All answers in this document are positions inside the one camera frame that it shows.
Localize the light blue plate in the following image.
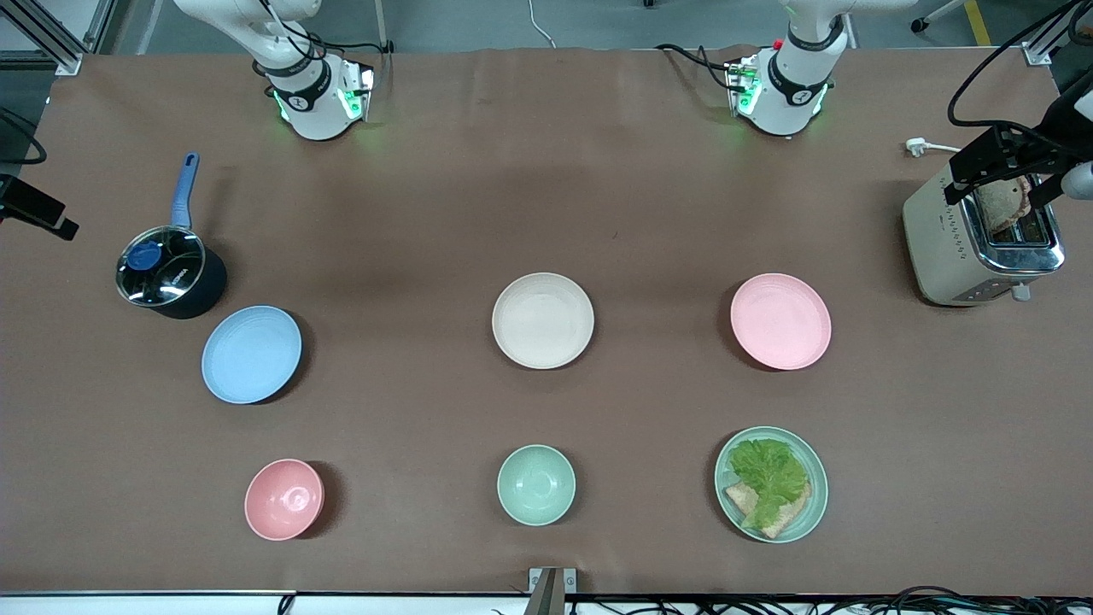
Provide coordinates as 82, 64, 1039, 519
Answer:
201, 305, 303, 405

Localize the pink plate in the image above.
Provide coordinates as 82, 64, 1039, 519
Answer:
729, 272, 833, 372

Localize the brown toast slice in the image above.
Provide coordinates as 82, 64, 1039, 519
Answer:
976, 175, 1035, 237

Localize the beige chrome toaster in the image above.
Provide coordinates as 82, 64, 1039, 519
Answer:
903, 162, 1067, 308

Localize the glass lid with blue knob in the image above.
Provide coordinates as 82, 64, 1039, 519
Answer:
116, 225, 207, 308

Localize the white chair leg with caster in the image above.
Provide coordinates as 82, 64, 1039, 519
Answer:
909, 0, 967, 35

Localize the pink bowl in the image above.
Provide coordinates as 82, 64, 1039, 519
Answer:
244, 459, 325, 542

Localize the green plate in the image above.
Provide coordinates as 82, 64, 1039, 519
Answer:
714, 425, 830, 545

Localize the green lettuce leaf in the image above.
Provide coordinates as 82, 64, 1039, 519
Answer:
727, 437, 811, 530

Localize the bread slice on plate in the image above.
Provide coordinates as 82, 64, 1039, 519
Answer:
723, 478, 813, 540

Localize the brown table cover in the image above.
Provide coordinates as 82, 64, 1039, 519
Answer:
0, 44, 1093, 597

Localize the beige plate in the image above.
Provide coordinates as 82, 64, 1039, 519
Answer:
491, 272, 596, 371

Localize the green bowl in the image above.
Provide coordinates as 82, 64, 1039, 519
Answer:
497, 444, 577, 527

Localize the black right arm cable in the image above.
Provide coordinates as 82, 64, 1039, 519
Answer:
0, 108, 49, 167

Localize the aluminium frame profile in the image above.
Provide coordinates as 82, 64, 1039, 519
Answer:
1020, 0, 1093, 67
0, 0, 116, 76

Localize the dark saucepan with blue handle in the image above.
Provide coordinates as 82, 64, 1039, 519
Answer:
116, 152, 230, 321

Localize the black base power cable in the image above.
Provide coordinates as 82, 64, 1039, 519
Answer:
299, 30, 395, 59
655, 43, 740, 91

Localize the white floor cable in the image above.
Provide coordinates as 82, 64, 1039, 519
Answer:
527, 0, 558, 50

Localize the black cable bundle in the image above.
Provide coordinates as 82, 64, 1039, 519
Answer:
491, 584, 1093, 615

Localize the metal table edge bracket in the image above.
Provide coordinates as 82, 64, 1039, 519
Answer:
527, 567, 578, 615

